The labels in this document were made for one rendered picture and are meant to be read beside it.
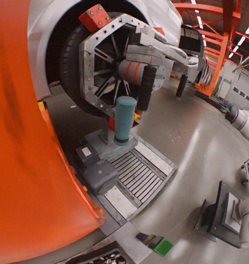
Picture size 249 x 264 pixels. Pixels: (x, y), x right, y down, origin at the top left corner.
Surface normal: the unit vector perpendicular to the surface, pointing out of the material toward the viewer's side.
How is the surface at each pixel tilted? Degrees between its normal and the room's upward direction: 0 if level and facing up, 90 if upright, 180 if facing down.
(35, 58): 90
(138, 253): 0
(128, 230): 0
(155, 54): 90
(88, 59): 90
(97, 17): 90
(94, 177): 0
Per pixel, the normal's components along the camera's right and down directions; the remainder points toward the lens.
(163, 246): 0.11, -0.75
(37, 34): 0.66, 0.55
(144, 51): -0.74, 0.37
